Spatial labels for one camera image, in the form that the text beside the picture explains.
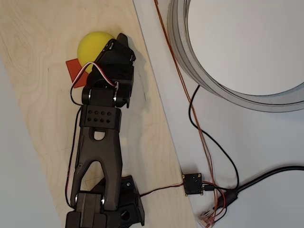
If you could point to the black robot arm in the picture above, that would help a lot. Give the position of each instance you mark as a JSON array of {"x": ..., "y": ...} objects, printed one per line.
[{"x": 99, "y": 147}]

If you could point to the red square plate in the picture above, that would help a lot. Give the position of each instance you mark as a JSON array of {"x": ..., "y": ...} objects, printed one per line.
[{"x": 72, "y": 67}]

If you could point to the light plywood board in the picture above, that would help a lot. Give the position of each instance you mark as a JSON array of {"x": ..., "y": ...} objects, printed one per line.
[{"x": 35, "y": 95}]

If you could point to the yellow round sponge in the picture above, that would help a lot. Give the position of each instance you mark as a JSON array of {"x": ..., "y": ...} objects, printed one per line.
[{"x": 92, "y": 47}]

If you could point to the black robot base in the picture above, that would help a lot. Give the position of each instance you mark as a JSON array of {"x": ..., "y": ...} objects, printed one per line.
[{"x": 129, "y": 190}]

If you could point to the black controller board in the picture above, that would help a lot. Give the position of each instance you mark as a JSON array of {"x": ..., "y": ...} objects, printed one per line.
[{"x": 192, "y": 184}]

